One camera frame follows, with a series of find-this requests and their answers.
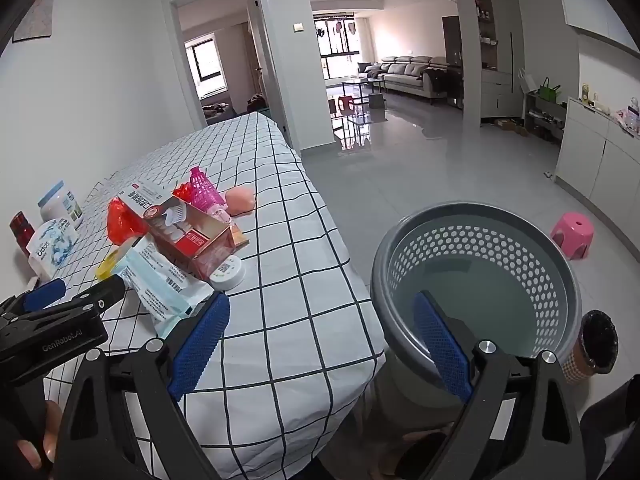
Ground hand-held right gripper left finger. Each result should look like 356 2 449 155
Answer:
52 290 232 480

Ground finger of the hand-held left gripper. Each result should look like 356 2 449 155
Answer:
50 274 127 317
0 278 67 315

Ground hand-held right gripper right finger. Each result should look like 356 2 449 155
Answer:
413 290 586 480

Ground yellow plastic ring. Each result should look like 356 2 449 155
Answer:
96 250 126 281

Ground white blue patterned packet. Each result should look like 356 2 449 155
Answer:
26 217 78 281

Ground light blue mask packet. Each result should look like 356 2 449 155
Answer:
97 235 213 338

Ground grey perforated plastic basket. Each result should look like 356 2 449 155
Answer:
370 201 584 396

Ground red gold carton box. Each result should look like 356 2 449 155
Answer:
142 199 237 281

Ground white paper packet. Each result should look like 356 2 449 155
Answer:
116 176 173 216

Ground pink mesh funnel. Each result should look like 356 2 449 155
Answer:
189 166 228 213

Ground person's left hand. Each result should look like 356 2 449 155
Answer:
15 399 65 472

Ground red bottle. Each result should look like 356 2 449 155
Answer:
9 211 36 259

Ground red plastic wrapper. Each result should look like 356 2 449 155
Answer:
106 182 193 249

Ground white round container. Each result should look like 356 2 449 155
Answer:
209 255 247 291

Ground white jar with blue lid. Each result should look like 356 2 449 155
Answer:
37 180 85 229

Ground white black checkered tablecloth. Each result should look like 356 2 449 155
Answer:
42 111 387 480

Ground pink rubber toy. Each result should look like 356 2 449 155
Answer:
225 186 257 218

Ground plaid cup with dark lid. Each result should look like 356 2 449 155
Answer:
560 310 620 385

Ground pink plastic stool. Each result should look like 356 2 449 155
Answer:
550 211 596 261

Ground person's dark clothing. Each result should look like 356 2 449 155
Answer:
580 375 640 480

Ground bedroom window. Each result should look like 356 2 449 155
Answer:
186 40 223 98

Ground white low cabinet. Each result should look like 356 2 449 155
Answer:
555 97 640 226

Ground shoe rack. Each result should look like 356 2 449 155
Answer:
522 91 568 143

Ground grey sofa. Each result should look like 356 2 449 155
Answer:
357 55 463 106

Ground glass coffee table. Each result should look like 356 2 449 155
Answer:
341 77 386 99

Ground green bag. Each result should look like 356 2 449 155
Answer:
537 77 562 103

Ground tall shelf cabinet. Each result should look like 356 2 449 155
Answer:
470 0 526 118

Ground clear pink bottle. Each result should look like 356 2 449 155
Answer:
620 102 640 136

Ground white upper cabinets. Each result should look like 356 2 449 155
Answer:
552 0 640 56

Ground wall picture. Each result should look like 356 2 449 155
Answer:
12 0 56 43

